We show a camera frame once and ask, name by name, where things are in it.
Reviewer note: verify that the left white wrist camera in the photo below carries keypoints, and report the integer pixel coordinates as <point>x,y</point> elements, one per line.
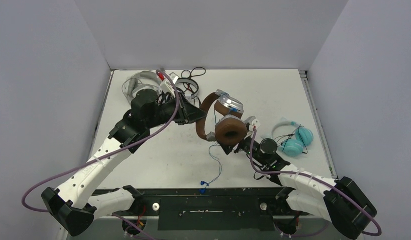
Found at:
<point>166,87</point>

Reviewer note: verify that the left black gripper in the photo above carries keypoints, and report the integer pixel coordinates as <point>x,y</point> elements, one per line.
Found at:
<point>188,113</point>

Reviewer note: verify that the teal cat-ear headphones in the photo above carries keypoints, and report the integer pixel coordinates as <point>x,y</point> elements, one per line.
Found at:
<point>294,144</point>

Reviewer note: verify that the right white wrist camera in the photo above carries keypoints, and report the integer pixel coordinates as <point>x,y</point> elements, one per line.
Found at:
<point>252,123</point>

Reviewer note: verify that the grey white headphones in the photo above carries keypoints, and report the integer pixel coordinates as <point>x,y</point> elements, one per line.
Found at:
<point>144,80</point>

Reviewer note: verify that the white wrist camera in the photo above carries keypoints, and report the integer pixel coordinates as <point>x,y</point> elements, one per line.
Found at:
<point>252,123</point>
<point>166,87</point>

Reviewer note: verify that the brown headphones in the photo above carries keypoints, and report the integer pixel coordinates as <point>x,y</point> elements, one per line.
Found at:
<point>230,130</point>

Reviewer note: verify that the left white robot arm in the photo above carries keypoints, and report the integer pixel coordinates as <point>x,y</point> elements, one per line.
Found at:
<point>73,203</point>

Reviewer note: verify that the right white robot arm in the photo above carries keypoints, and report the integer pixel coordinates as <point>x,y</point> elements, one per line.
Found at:
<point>338,201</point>

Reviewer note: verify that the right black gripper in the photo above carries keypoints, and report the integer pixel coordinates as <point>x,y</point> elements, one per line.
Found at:
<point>240,145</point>

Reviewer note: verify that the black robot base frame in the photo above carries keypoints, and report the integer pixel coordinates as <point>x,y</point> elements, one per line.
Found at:
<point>214,209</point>

